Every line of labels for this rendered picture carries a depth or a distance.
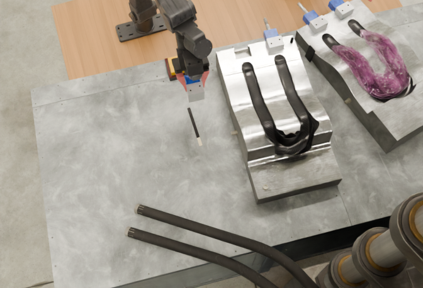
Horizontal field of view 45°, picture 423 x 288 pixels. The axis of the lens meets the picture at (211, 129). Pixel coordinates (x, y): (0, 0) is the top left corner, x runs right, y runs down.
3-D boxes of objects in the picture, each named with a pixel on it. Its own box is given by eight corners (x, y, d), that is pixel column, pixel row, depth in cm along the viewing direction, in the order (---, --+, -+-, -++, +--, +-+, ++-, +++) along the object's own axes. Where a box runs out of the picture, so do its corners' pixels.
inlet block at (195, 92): (179, 66, 161) (178, 57, 156) (194, 62, 161) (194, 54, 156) (189, 102, 156) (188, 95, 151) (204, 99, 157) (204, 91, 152)
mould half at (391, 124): (294, 39, 177) (299, 20, 167) (354, 6, 182) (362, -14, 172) (386, 154, 160) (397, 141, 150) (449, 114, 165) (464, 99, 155)
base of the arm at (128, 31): (173, 14, 173) (167, -2, 175) (115, 29, 170) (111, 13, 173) (175, 27, 180) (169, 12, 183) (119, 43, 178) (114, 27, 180)
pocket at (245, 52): (232, 53, 169) (232, 48, 166) (247, 50, 169) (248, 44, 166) (236, 65, 167) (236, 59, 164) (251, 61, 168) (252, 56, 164)
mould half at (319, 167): (216, 65, 173) (215, 44, 161) (289, 49, 176) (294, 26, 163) (257, 205, 154) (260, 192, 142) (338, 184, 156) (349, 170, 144)
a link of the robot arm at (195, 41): (220, 48, 138) (208, 11, 130) (194, 64, 136) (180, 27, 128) (199, 33, 146) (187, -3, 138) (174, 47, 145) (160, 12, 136)
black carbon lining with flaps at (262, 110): (238, 66, 165) (239, 51, 157) (286, 56, 167) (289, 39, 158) (269, 165, 152) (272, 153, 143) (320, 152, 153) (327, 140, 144)
